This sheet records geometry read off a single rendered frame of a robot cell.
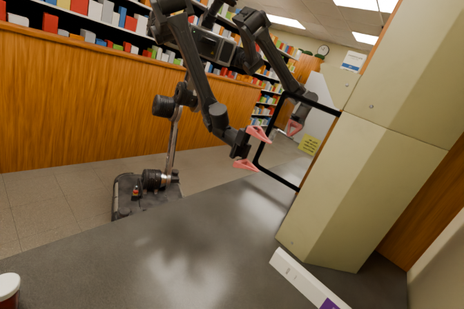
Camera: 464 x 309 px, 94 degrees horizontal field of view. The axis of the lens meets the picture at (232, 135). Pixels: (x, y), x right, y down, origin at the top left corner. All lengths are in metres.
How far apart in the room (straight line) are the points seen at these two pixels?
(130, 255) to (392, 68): 0.77
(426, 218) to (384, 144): 0.47
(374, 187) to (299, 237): 0.27
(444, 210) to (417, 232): 0.12
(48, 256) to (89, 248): 0.07
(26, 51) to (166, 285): 1.88
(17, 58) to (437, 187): 2.41
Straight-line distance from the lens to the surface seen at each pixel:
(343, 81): 0.68
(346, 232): 0.79
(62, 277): 0.61
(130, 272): 0.61
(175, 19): 0.73
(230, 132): 0.69
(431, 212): 1.08
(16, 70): 2.18
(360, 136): 0.66
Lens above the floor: 1.44
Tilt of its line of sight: 19 degrees down
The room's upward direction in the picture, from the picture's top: 21 degrees clockwise
